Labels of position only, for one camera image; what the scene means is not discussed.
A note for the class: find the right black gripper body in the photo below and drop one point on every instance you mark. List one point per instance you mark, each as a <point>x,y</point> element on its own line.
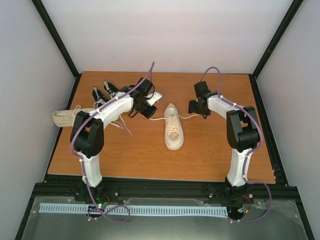
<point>198,109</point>

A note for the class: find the black white sneaker left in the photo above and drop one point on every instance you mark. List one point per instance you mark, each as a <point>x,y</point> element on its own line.
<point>100,99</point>

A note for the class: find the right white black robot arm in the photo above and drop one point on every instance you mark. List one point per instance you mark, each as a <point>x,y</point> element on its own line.
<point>243,134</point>

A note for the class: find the light blue cable duct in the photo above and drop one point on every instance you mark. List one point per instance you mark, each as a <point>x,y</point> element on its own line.
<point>136,210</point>

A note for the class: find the black white sneaker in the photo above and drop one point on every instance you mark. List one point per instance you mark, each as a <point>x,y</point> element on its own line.
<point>100,99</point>
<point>111,91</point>

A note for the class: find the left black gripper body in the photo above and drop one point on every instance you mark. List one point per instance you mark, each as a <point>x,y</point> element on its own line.
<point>143,111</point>

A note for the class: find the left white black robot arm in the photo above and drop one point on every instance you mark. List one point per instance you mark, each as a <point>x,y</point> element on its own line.
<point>87,136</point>

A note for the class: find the beige canvas sneaker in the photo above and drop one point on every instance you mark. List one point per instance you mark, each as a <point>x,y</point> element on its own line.
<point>66,118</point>

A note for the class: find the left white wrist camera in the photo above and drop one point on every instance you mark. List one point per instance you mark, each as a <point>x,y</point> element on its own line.
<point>153,98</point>

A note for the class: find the black white sneaker right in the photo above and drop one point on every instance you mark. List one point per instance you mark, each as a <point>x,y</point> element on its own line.
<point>111,91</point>

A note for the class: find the beige lace platform sneaker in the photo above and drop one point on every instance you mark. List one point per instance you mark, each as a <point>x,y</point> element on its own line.
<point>173,131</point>

